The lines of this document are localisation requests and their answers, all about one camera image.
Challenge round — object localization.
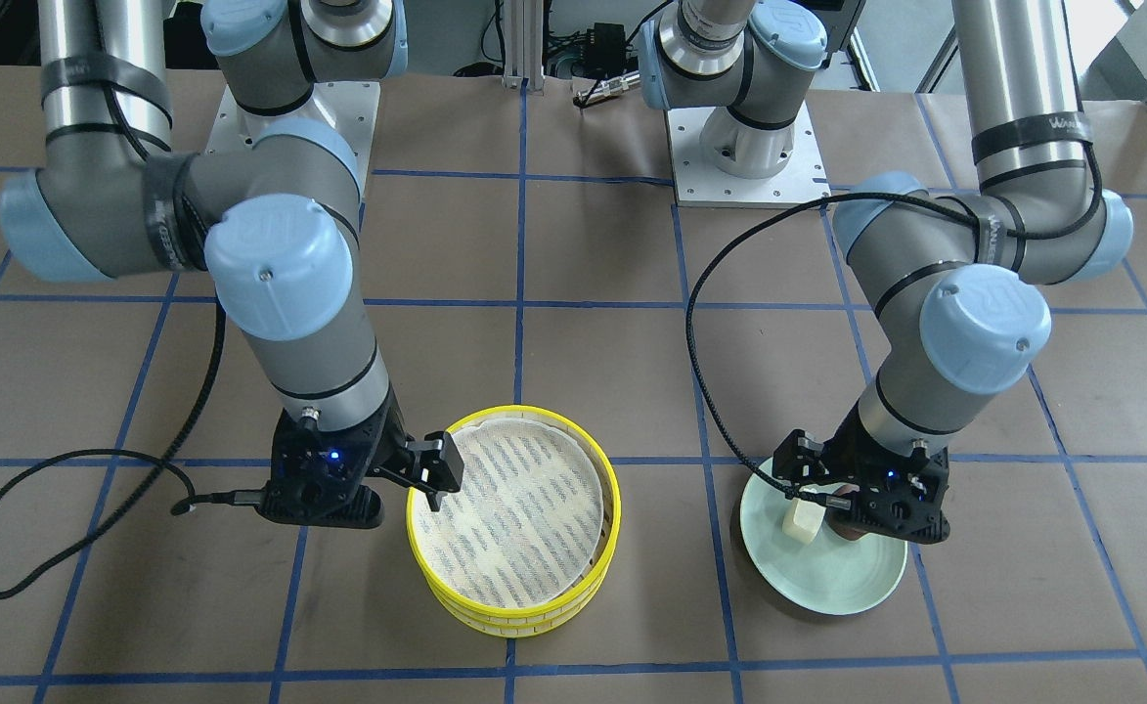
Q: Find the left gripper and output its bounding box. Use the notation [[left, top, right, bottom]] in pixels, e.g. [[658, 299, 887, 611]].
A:
[[772, 409, 951, 545]]

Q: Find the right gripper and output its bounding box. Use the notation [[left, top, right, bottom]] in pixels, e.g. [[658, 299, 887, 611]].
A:
[[256, 389, 465, 529]]

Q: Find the white steamed bun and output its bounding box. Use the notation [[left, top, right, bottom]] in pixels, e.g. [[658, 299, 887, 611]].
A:
[[780, 499, 826, 545]]

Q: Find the yellow steamer layer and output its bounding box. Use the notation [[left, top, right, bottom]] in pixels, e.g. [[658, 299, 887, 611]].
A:
[[416, 543, 616, 637], [407, 405, 621, 609]]

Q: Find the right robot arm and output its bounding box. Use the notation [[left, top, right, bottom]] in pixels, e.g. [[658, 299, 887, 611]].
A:
[[0, 1, 465, 529]]

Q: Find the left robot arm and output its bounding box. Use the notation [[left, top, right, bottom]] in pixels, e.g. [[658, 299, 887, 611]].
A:
[[704, 1, 1133, 545]]

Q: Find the brown steamed bun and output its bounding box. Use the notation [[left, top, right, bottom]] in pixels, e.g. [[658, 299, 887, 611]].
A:
[[826, 484, 867, 541]]

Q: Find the light green plate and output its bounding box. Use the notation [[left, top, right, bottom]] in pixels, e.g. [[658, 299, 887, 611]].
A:
[[739, 476, 908, 615]]

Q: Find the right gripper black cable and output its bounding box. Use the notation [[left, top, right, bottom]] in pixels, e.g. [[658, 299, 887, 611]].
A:
[[0, 294, 271, 601]]

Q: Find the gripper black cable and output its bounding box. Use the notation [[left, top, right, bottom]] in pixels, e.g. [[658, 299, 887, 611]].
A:
[[684, 190, 985, 504], [0, 294, 271, 601]]

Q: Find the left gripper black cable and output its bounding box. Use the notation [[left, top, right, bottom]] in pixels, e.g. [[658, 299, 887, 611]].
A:
[[684, 190, 985, 504]]

